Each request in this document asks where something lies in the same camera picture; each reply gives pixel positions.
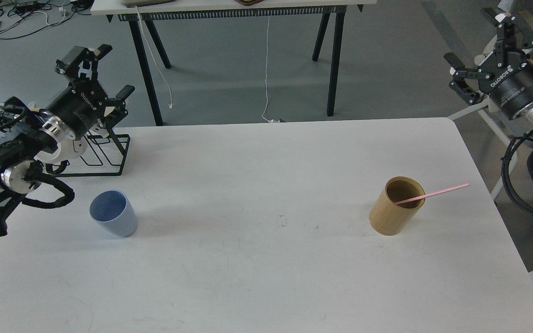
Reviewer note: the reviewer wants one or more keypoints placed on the background white table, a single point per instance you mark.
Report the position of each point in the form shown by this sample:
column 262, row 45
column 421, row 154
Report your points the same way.
column 217, row 61

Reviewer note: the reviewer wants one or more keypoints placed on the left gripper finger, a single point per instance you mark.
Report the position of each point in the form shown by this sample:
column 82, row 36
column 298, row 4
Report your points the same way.
column 81, row 63
column 113, row 111

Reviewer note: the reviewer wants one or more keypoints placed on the black wire mug rack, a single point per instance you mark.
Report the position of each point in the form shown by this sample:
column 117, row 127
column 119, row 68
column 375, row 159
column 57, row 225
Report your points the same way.
column 105, row 156

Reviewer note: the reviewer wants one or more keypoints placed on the blue plastic cup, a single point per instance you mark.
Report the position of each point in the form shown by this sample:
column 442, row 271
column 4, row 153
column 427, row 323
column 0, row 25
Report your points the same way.
column 113, row 211

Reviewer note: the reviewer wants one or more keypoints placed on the bamboo cylinder holder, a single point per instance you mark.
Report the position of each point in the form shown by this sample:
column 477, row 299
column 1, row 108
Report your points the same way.
column 387, row 217

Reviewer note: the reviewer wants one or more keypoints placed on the floor cable clutter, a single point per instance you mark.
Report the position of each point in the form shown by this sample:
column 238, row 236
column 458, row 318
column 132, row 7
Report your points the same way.
column 24, row 18

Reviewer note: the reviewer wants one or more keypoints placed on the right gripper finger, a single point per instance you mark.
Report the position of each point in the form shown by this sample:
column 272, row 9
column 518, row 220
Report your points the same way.
column 460, row 76
column 514, row 31

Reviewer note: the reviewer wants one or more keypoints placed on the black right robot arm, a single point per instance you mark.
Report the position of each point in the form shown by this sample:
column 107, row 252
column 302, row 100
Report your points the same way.
column 512, row 146

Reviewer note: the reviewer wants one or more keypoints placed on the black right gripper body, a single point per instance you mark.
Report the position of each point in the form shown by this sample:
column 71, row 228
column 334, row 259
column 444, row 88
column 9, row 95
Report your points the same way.
column 509, row 83

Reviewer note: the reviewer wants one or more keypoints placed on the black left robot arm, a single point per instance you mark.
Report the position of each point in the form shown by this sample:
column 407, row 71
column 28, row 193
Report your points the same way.
column 38, row 142

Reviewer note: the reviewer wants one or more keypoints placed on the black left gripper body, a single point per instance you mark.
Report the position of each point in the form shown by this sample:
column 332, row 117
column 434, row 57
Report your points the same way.
column 77, row 108

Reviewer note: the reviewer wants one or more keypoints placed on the pink chopstick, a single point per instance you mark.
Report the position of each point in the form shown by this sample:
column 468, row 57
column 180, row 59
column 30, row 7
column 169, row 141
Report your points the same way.
column 431, row 194

